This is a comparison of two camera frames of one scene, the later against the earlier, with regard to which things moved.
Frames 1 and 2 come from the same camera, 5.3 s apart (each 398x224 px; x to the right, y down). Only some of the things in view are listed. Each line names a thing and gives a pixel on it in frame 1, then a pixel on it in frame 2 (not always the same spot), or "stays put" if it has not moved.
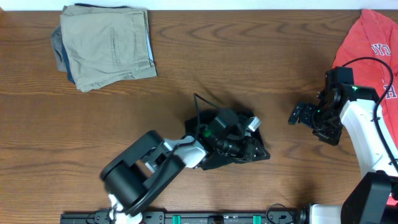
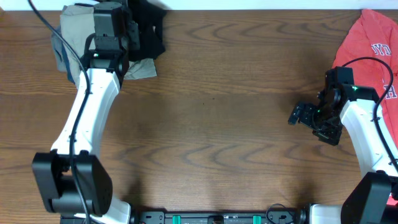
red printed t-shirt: (374, 33) stays put
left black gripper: (247, 155) → (134, 33)
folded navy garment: (69, 69) stays put
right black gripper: (330, 136) stays put
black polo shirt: (193, 124) → (150, 17)
